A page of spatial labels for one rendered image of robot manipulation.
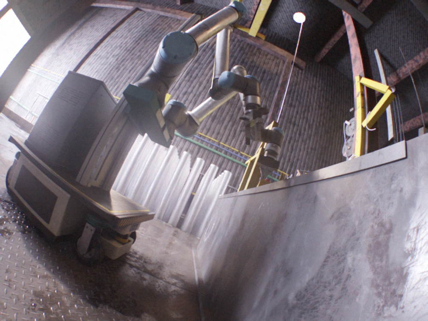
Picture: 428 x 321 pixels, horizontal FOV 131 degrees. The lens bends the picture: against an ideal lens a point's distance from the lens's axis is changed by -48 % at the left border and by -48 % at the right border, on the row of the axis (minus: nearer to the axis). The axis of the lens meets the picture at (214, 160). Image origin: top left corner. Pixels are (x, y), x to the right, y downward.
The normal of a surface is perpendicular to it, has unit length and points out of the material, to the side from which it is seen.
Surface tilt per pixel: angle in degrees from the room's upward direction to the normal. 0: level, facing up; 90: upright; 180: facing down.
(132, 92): 90
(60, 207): 90
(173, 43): 95
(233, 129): 90
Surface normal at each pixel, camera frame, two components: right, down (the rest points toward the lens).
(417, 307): -0.91, -0.42
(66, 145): 0.91, 0.40
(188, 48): 0.41, 0.01
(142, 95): 0.09, -0.25
